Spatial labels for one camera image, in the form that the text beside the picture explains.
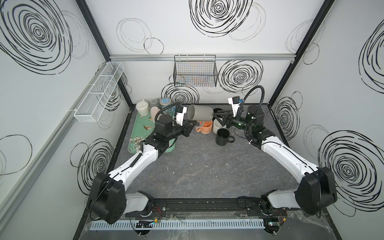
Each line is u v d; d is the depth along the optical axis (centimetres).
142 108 107
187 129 68
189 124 71
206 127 96
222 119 68
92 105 74
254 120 58
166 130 60
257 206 74
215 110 102
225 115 66
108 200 40
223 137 97
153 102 109
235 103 65
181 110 68
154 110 105
